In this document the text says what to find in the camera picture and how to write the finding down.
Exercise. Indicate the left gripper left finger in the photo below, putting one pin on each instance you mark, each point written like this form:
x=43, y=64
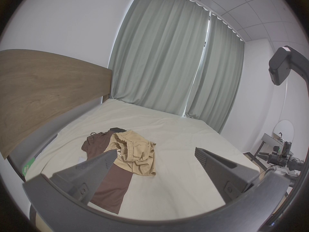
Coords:
x=82, y=177

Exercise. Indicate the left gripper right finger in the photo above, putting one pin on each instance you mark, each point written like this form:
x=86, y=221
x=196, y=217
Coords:
x=224, y=177

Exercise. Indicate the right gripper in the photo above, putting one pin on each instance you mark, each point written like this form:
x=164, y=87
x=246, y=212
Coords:
x=275, y=159

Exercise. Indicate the beige shorts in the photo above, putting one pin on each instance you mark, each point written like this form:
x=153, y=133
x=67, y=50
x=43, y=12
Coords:
x=140, y=158

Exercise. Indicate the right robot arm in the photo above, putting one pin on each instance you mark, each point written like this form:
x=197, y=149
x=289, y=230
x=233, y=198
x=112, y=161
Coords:
x=295, y=164

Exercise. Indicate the bed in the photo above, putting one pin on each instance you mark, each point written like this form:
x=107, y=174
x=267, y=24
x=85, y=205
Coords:
x=169, y=134

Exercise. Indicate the grey dressing table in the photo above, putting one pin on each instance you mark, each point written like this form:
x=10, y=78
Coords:
x=268, y=138

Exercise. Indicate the round mirror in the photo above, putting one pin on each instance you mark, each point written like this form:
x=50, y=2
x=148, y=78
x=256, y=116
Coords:
x=283, y=129

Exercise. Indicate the brown garment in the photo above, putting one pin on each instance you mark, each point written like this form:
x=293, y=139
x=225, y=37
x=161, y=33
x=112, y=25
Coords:
x=113, y=190

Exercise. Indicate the dark grey garment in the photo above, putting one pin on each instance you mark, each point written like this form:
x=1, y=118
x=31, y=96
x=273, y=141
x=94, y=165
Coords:
x=117, y=130

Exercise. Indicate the narrow pale green curtain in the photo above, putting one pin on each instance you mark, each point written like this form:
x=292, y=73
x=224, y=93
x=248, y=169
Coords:
x=217, y=76

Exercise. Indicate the window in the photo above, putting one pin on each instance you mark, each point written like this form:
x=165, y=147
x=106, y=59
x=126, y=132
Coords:
x=206, y=43

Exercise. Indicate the wide pale green curtain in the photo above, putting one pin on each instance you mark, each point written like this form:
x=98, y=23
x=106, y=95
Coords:
x=157, y=57

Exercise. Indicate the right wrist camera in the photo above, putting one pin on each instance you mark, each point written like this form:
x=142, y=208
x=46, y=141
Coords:
x=276, y=150

